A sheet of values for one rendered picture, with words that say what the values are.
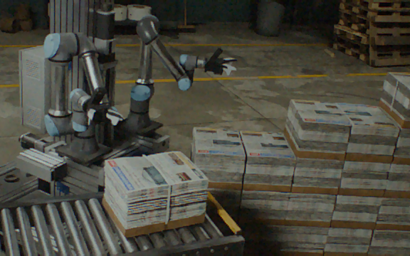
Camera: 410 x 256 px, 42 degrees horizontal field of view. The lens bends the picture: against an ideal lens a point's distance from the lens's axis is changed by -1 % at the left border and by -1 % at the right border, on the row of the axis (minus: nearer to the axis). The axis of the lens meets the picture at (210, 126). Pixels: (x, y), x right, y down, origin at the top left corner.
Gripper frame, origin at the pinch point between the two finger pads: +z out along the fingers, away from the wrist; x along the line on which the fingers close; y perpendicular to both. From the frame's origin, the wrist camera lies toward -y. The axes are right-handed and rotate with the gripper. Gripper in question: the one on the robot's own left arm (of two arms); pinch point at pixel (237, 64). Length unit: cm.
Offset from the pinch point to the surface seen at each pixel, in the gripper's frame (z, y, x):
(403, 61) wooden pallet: 282, 190, -544
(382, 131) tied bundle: 87, 16, 33
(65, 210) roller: -69, 28, 122
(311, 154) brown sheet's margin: 48, 32, 41
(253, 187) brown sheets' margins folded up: 18, 55, 49
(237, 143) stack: 5.6, 36.8, 31.5
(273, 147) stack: 27, 37, 31
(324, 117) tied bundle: 53, 14, 29
